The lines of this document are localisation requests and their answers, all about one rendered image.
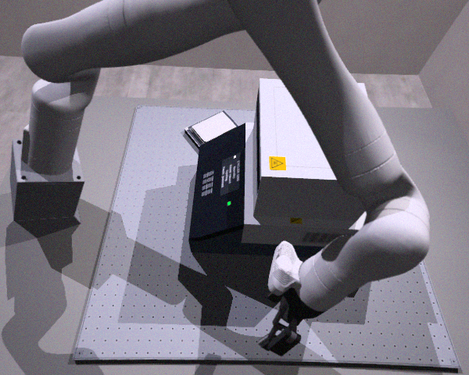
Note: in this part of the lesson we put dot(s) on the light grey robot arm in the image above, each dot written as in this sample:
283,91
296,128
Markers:
395,236

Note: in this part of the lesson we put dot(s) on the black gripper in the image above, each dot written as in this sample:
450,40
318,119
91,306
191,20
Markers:
292,310

